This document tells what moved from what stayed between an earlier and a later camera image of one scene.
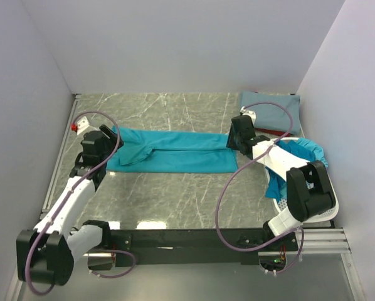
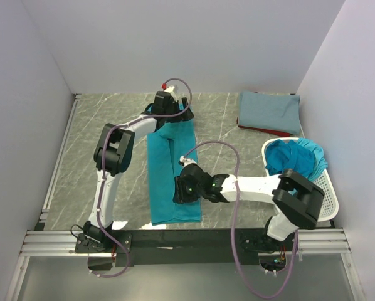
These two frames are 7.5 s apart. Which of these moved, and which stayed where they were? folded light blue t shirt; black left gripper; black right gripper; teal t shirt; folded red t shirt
Moved: teal t shirt; black right gripper; black left gripper
Stayed: folded red t shirt; folded light blue t shirt
